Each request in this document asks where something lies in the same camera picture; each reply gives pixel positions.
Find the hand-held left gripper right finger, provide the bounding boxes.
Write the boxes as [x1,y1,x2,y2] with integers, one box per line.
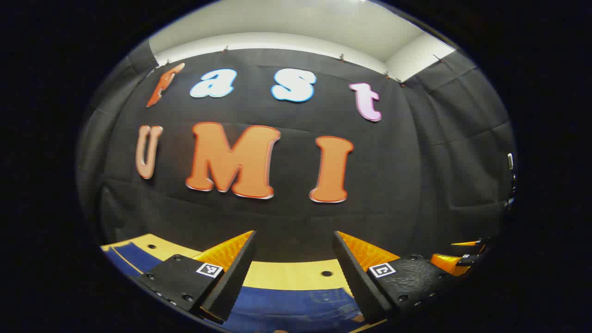
[332,230,459,323]

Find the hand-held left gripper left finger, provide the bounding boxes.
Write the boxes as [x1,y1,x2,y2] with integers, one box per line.
[138,230,258,323]

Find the blue denim jeans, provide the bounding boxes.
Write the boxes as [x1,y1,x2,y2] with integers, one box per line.
[103,242,370,333]

